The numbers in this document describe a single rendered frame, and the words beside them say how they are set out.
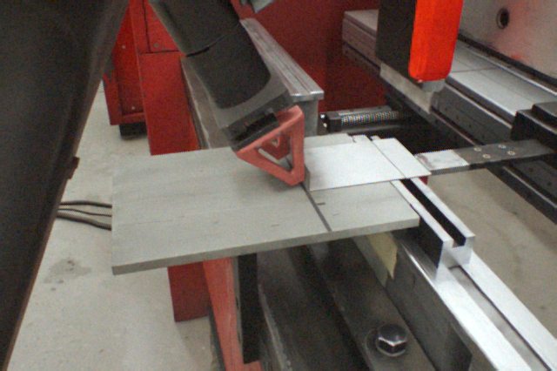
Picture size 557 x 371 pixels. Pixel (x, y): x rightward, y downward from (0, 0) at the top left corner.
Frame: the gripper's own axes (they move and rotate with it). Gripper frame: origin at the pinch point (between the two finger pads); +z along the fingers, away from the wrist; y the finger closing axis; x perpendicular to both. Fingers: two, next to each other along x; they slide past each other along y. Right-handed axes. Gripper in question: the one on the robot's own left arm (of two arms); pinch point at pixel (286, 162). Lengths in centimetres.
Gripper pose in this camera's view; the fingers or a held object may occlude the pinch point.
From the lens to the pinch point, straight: 51.7
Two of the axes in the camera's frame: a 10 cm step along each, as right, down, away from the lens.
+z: 4.5, 7.0, 5.5
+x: -8.6, 5.1, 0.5
